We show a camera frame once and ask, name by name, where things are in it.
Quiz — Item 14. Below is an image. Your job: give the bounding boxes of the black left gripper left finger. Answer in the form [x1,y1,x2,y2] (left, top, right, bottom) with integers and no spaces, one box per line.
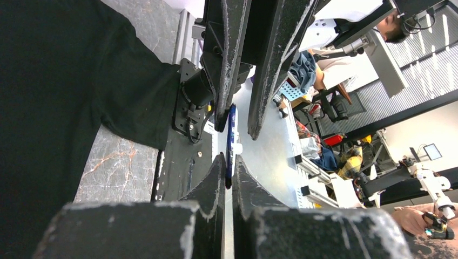
[33,154,226,258]

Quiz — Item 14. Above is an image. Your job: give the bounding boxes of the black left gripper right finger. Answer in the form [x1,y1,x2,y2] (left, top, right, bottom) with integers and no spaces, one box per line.
[233,156,412,258]

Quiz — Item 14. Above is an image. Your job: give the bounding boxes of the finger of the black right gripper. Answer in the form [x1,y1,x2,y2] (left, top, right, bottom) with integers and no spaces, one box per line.
[201,0,251,132]
[247,1,319,140]

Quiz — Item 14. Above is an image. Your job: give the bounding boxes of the black floral t-shirt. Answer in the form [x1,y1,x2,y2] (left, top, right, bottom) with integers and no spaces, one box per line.
[1,1,179,258]

